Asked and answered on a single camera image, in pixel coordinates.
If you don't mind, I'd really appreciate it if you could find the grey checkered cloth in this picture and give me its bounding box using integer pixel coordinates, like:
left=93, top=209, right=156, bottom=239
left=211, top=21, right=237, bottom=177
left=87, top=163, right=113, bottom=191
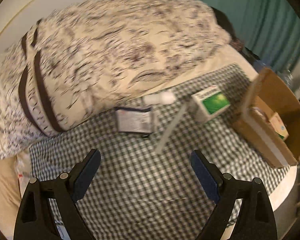
left=30, top=64, right=289, bottom=239

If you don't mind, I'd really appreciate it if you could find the beige small box in carton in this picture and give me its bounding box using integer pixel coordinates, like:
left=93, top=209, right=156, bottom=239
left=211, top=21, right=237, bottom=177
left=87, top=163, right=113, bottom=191
left=269, top=112, right=289, bottom=141

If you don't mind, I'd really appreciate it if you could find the clear plastic wrapper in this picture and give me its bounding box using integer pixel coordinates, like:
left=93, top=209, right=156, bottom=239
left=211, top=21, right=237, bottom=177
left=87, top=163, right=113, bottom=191
left=15, top=153, right=31, bottom=198

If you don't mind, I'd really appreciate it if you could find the black white snack bag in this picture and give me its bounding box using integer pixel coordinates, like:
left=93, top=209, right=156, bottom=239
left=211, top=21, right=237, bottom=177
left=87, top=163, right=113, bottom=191
left=114, top=107, right=156, bottom=136

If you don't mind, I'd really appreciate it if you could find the small white bottle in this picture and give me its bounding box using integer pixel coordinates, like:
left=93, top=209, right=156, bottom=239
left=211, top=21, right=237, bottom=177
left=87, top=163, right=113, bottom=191
left=143, top=90, right=176, bottom=105

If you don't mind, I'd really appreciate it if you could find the green white carton box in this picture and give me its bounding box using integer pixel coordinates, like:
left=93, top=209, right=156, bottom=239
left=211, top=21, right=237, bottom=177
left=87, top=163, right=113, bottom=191
left=188, top=85, right=231, bottom=123

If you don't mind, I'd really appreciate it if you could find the teal curtain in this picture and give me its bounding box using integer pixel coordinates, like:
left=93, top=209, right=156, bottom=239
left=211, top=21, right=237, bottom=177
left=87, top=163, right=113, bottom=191
left=201, top=0, right=300, bottom=72

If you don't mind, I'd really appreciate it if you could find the brown cardboard box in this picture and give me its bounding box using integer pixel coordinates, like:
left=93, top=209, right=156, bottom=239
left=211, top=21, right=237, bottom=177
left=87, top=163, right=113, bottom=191
left=232, top=68, right=300, bottom=168

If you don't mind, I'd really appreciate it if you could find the white plastic strip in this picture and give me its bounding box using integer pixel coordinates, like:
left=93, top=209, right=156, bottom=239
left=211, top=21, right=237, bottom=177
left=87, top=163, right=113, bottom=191
left=155, top=103, right=187, bottom=154

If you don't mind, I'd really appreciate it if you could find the floral cream duvet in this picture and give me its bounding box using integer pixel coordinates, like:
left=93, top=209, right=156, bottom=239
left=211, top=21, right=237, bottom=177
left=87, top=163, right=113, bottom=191
left=0, top=0, right=233, bottom=161

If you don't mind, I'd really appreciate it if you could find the large clear water jug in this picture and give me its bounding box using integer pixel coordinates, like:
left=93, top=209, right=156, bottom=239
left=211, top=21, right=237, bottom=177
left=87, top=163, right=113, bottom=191
left=281, top=68, right=298, bottom=91

